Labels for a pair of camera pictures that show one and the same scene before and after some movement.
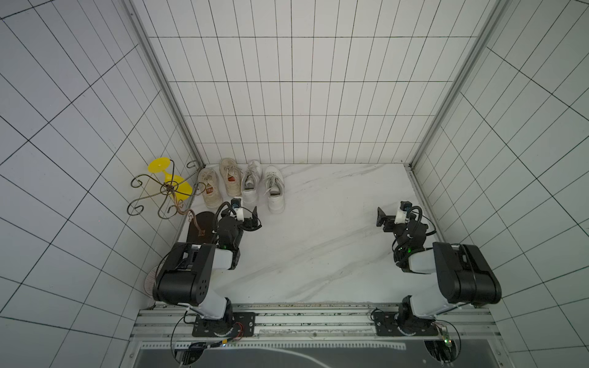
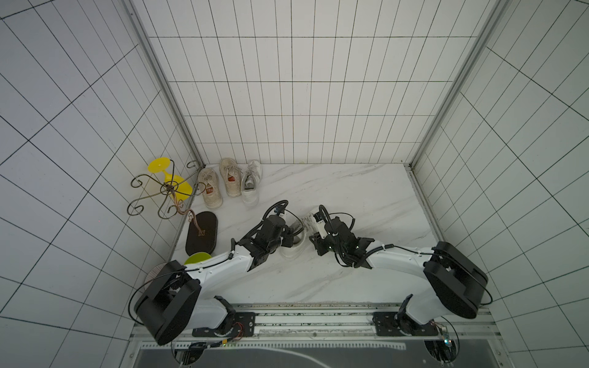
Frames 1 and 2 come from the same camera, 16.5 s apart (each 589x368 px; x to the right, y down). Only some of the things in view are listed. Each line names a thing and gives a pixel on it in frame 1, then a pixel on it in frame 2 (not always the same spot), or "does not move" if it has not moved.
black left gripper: [251, 223] to [288, 238]
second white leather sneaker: [251, 183] does not move
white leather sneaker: [275, 189] to [300, 242]
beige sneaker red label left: [209, 183] does not move
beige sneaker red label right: [231, 175] does not move
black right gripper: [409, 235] to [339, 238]
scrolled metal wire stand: [172, 203] does not move
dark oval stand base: [206, 221] does not move
